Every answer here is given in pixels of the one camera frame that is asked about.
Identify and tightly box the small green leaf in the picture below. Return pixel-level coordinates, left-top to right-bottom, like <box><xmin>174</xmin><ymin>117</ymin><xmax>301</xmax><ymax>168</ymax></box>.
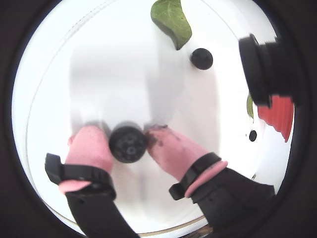
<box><xmin>246</xmin><ymin>93</ymin><xmax>256</xmax><ymax>123</ymax></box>

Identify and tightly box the large green leaf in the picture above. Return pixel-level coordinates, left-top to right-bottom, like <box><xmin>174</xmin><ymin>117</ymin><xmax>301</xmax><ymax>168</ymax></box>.
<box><xmin>150</xmin><ymin>0</ymin><xmax>193</xmax><ymax>51</ymax></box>

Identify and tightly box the pink-covered gripper finger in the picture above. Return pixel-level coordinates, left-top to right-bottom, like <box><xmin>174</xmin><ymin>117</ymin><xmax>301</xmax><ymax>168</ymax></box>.
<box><xmin>145</xmin><ymin>125</ymin><xmax>276</xmax><ymax>227</ymax></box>
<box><xmin>45</xmin><ymin>125</ymin><xmax>139</xmax><ymax>238</ymax></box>

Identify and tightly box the red collapsible silicone cup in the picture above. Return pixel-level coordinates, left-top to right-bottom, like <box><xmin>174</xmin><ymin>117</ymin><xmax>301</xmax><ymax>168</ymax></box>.
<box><xmin>257</xmin><ymin>95</ymin><xmax>295</xmax><ymax>144</ymax></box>

